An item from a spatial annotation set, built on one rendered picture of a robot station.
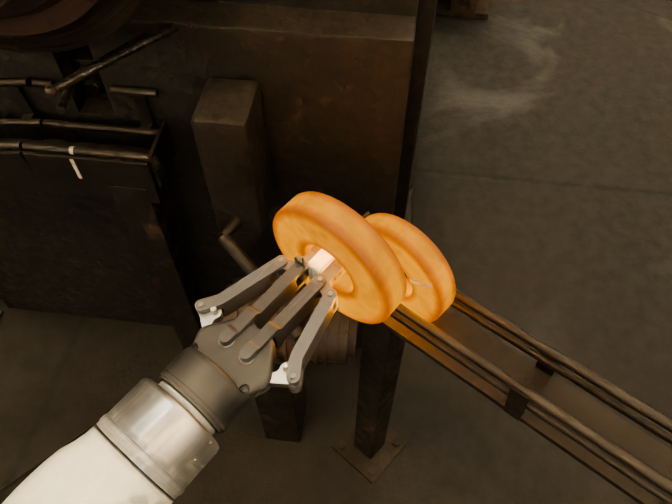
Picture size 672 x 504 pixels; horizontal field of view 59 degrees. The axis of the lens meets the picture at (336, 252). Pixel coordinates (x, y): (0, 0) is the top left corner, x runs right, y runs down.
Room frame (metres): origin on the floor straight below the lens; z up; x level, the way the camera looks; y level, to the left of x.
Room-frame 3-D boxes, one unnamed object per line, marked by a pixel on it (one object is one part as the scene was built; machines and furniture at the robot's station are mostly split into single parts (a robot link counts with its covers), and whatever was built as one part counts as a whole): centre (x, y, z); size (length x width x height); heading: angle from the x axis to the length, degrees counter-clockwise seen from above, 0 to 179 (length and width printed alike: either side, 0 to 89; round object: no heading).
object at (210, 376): (0.22, 0.10, 0.84); 0.09 x 0.08 x 0.07; 141
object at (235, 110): (0.64, 0.15, 0.68); 0.11 x 0.08 x 0.24; 173
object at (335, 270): (0.31, 0.00, 0.84); 0.05 x 0.03 x 0.01; 141
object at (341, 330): (0.48, 0.07, 0.27); 0.22 x 0.13 x 0.53; 83
